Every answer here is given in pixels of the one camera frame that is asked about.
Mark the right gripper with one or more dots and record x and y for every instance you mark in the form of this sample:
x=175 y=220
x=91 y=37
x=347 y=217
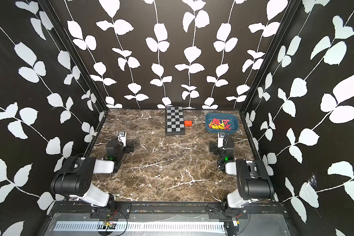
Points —
x=225 y=146

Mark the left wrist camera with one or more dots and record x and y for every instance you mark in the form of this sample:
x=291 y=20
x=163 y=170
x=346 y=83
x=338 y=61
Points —
x=122 y=137

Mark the teal storage box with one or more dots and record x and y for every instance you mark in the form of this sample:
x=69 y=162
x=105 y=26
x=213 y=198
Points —
x=232 y=118

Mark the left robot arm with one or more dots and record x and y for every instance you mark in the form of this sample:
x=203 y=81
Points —
x=74 y=179

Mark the white slotted cable duct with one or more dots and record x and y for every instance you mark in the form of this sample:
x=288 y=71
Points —
x=100 y=226

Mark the black white checkerboard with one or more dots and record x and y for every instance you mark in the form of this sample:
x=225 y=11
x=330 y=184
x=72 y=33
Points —
x=174 y=121

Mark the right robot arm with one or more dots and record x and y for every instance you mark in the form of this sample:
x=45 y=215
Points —
x=253 y=182

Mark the small red block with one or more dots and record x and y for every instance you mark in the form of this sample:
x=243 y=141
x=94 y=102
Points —
x=188 y=123

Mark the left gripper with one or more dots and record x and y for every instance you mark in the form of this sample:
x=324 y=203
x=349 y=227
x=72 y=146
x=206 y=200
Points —
x=115 y=146

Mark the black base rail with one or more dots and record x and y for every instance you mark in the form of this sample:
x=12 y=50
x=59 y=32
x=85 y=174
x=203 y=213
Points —
x=122 y=210

